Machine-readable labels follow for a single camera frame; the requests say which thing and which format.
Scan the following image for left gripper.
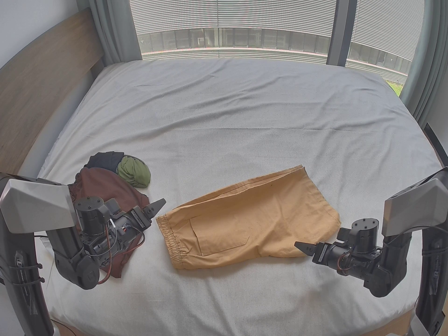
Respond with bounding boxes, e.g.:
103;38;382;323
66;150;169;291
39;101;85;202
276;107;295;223
111;206;152;244

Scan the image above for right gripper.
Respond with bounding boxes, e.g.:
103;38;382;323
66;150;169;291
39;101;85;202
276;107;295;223
312;243;354;276

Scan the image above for tan shorts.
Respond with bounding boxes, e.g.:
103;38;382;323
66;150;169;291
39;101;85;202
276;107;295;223
156;165;342;270

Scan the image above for bed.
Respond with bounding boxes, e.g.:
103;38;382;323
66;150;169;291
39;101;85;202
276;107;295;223
0;7;448;336

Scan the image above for brown garment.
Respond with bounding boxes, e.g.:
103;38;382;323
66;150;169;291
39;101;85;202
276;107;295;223
68;167;151;279

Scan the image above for green garment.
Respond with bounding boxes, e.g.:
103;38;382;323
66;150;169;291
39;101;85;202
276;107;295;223
116;154;152;189

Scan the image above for black garment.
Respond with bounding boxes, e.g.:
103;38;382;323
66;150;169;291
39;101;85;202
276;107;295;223
87;151;125;171

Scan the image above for blue-green curtain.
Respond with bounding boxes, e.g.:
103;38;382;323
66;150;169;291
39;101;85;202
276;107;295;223
399;0;448;129
73;0;142;66

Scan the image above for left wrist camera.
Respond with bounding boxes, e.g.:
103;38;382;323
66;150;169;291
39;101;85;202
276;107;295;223
104;198;121;220

